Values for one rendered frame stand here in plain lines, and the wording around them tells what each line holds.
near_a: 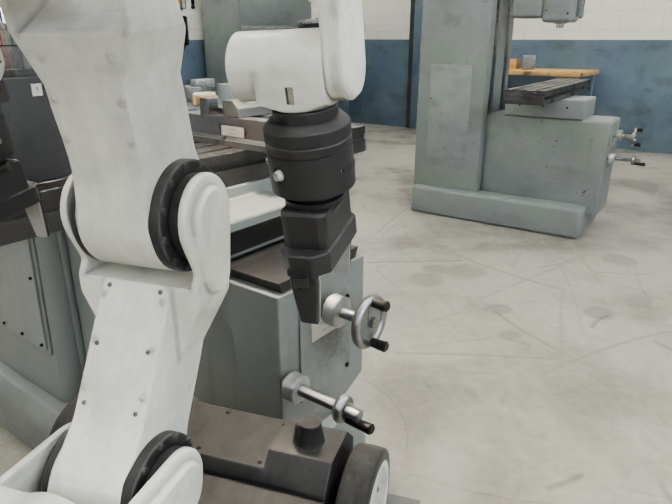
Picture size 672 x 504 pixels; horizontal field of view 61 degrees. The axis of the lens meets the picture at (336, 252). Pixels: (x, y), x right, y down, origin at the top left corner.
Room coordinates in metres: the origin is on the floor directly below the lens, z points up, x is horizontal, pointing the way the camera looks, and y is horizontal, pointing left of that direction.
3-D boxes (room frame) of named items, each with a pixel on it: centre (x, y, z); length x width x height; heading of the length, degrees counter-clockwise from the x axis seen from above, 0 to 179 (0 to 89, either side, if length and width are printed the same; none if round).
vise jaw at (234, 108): (1.48, 0.22, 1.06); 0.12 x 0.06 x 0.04; 141
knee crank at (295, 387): (0.96, 0.02, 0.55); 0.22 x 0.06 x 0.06; 53
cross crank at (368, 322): (1.09, -0.04, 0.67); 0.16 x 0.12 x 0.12; 53
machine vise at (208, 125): (1.50, 0.24, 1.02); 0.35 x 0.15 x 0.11; 51
